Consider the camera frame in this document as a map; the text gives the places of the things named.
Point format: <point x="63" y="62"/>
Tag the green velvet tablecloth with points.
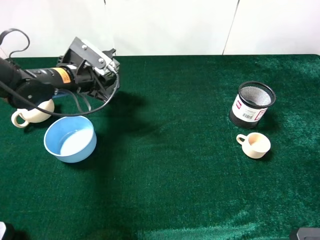
<point x="167" y="165"/>

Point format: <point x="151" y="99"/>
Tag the blue bowl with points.
<point x="71" y="139"/>

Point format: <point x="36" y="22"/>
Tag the cream ceramic teapot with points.
<point x="33" y="115"/>

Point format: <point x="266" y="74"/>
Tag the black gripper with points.
<point x="83" y="76"/>

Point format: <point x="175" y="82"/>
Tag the cream small cup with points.
<point x="255" y="145"/>

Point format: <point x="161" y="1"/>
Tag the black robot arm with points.
<point x="33" y="86"/>

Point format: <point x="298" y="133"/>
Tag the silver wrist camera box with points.
<point x="101" y="61"/>

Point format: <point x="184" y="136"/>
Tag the black mesh pen holder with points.
<point x="252" y="101"/>

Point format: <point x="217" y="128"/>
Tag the black white object bottom left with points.
<point x="7" y="231"/>

